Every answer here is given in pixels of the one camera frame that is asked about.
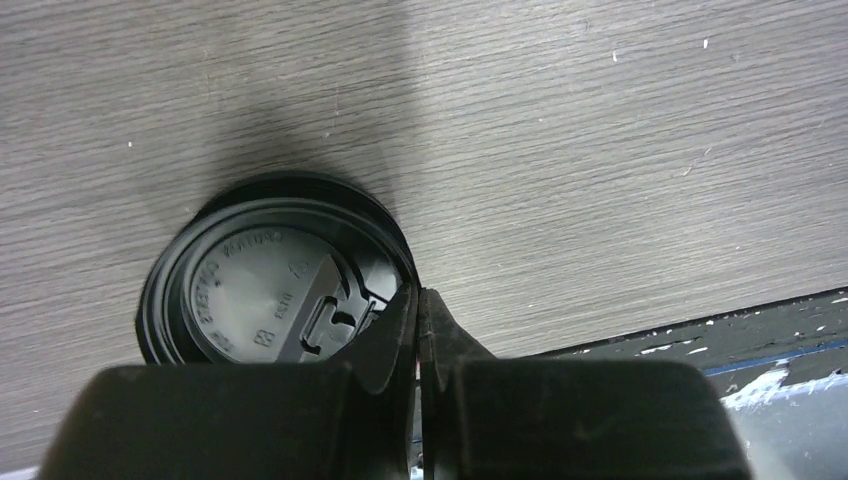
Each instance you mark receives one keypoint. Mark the stack of black lids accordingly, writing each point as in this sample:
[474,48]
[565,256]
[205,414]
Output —
[285,266]

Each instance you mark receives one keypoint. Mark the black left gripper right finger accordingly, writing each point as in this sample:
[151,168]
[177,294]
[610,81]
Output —
[544,418]

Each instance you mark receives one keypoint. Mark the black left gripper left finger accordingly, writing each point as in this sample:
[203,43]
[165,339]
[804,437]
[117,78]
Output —
[347,417]

